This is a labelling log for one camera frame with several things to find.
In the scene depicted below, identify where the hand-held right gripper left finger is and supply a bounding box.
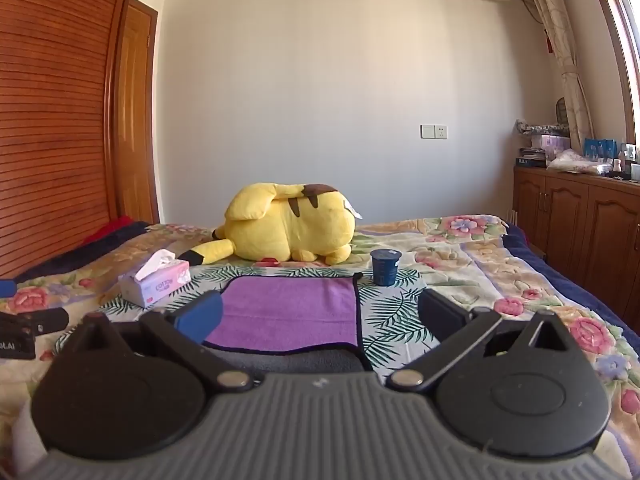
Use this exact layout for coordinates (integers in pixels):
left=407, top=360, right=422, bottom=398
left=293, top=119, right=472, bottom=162
left=70, top=290, right=264, bottom=392

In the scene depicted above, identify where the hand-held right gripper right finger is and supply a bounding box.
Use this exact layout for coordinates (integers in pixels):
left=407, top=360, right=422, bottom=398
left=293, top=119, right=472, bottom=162
left=386, top=288, right=572, bottom=392

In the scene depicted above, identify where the purple towel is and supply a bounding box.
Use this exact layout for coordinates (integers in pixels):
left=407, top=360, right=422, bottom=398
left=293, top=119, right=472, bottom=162
left=202, top=273, right=374, bottom=372

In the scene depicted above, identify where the pink tissue box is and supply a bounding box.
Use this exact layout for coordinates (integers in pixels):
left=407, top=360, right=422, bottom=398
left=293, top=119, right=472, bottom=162
left=119, top=249, right=192, bottom=309

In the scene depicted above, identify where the floral bed blanket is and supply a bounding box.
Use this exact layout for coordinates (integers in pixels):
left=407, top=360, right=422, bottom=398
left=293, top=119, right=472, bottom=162
left=0, top=214, right=640, bottom=480

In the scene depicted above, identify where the dark blue cup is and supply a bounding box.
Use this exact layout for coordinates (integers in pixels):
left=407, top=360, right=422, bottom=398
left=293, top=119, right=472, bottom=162
left=369, top=248, right=402, bottom=287

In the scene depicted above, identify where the dark navy blanket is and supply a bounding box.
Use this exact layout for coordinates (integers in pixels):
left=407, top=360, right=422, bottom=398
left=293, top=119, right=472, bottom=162
left=14, top=220, right=151, bottom=284

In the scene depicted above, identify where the dark grey towel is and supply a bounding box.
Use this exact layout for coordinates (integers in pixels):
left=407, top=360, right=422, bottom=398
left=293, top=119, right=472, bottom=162
left=220, top=346, right=375, bottom=376

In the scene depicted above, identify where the red cloth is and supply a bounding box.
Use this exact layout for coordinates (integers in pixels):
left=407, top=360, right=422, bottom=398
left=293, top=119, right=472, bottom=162
left=94, top=215, right=137, bottom=239

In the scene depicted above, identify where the yellow plush toy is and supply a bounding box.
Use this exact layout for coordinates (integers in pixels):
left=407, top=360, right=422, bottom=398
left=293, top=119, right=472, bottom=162
left=212, top=181, right=362, bottom=266

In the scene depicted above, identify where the blue bedsheet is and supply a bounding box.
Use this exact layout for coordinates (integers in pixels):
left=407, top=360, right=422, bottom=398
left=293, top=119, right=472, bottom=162
left=502, top=224, right=640, bottom=338

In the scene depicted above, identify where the wooden cabinet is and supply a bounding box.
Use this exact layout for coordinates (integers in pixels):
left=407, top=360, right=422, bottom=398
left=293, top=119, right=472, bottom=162
left=512, top=164, right=640, bottom=335

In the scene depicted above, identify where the stack of dark books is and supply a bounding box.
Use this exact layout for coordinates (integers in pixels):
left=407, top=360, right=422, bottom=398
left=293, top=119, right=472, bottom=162
left=517, top=147, right=549, bottom=169

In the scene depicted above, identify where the wooden louvered wardrobe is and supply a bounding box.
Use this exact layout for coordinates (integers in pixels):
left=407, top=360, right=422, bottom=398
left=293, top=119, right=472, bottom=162
left=0, top=0, right=139, bottom=279

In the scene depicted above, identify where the floral cloth bundle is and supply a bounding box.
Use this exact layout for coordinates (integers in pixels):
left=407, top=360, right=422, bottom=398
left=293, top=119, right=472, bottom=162
left=545, top=149, right=610, bottom=176

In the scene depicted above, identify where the pale purple box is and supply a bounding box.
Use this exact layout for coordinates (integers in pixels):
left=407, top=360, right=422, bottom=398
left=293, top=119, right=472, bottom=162
left=530, top=133, right=571, bottom=151

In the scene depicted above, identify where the wooden door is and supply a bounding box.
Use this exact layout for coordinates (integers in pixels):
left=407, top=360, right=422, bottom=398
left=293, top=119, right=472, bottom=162
left=116, top=0, right=161, bottom=225

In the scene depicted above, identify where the grey patterned fabric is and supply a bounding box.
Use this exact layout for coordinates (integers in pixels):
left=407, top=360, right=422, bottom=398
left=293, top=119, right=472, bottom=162
left=514, top=118, right=569, bottom=136

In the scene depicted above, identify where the blue carton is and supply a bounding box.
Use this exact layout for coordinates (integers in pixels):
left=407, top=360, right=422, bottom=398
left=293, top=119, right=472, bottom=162
left=583, top=138, right=619, bottom=161

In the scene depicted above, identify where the patterned beige curtain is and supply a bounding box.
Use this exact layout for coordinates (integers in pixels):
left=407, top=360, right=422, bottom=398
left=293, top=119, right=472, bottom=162
left=516, top=0, right=597, bottom=147

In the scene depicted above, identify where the wooden window frame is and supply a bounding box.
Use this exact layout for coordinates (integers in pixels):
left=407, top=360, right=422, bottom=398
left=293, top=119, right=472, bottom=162
left=582, top=0, right=640, bottom=147

